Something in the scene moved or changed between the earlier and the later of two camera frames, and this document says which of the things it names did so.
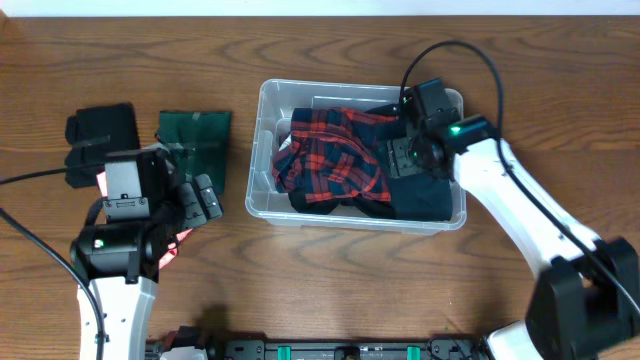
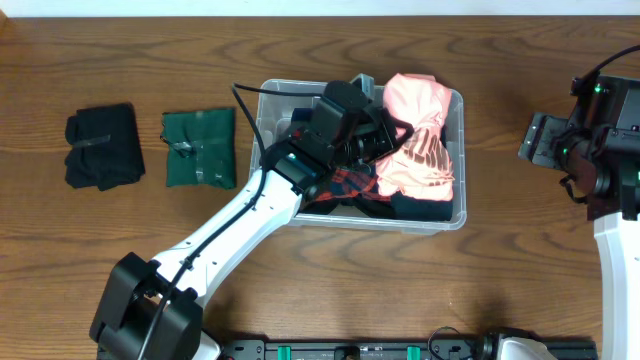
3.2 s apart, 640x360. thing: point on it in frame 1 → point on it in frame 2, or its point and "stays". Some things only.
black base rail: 240,349 stays
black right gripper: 400,155 → 548,136
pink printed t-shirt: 172,251 → 422,166
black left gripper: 201,201 → 382,138
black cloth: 95,132 stays
